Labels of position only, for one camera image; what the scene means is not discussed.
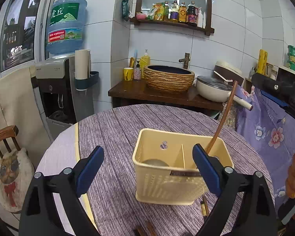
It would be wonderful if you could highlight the long wooden spoon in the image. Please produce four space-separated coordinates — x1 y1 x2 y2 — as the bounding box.
205 81 238 154

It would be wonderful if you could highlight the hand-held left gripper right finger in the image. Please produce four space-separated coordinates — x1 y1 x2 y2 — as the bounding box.
192 144 278 236

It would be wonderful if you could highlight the dark wooden wall shelf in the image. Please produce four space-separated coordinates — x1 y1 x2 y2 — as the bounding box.
130 0 215 35

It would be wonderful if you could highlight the purple label oil bottle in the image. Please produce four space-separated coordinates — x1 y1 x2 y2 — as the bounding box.
170 0 179 22

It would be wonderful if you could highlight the dark wooden counter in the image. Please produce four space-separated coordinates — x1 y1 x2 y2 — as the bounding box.
108 80 224 111

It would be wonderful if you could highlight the green bottle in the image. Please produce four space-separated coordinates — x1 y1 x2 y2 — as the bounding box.
163 1 170 21

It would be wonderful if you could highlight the cream paper cup tube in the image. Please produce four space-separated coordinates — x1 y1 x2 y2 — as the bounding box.
74 49 91 80

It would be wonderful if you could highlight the woven pattern wash basin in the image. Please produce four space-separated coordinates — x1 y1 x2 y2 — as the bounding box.
143 65 195 94

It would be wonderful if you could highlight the green hanging bag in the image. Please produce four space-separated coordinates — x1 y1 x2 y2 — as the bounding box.
121 0 131 21

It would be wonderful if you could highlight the yellow box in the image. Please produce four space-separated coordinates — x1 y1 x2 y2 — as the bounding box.
257 49 268 75

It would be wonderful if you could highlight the yellow green pouch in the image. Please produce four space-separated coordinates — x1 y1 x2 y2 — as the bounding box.
147 3 160 20

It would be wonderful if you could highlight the bronze faucet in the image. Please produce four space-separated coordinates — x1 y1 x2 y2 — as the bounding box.
178 53 191 70

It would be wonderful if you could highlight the white black water dispenser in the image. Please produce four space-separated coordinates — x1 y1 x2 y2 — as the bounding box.
35 56 96 133

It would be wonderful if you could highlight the cream plastic utensil basket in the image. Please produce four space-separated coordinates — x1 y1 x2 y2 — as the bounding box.
132 128 234 206

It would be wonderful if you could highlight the cat print cushion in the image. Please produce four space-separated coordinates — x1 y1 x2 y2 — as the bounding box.
0 148 35 213

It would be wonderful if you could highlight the yellow tape strip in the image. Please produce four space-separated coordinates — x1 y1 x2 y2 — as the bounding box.
74 123 99 231

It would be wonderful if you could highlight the wooden chair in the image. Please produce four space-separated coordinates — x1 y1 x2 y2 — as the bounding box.
0 125 27 163

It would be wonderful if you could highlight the window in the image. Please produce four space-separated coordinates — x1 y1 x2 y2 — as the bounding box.
0 0 57 79

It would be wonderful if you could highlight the stack of green cups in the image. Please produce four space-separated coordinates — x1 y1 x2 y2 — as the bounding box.
286 45 295 72

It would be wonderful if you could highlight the brown white rice cooker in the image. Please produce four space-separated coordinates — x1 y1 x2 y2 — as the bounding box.
214 61 244 86

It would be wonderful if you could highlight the dark red label bottle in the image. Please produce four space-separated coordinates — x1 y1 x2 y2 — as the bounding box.
186 1 198 26

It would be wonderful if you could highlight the purple striped tablecloth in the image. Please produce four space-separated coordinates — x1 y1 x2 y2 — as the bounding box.
77 104 276 236

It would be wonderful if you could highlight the white pan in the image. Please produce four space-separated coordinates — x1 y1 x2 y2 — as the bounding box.
196 76 253 111

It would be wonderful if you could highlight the yellow label sauce bottle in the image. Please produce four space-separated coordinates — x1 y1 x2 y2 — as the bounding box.
178 2 187 23

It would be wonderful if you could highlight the blue water jug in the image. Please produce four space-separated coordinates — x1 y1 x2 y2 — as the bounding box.
45 0 88 55

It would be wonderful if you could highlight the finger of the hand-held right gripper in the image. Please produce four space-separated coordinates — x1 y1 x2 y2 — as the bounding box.
251 72 295 126

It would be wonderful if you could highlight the beige cloth cover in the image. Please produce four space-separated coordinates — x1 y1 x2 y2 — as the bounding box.
0 67 52 168

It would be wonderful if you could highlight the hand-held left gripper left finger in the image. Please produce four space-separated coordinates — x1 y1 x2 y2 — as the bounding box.
19 146 105 236

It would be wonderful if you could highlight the yellow soap pump bottle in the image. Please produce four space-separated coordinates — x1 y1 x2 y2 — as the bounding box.
140 49 151 79

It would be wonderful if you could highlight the yellow mug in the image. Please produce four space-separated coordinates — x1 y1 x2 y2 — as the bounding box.
123 67 134 81

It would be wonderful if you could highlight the glass pan lid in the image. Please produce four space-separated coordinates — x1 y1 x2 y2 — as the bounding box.
197 76 233 90

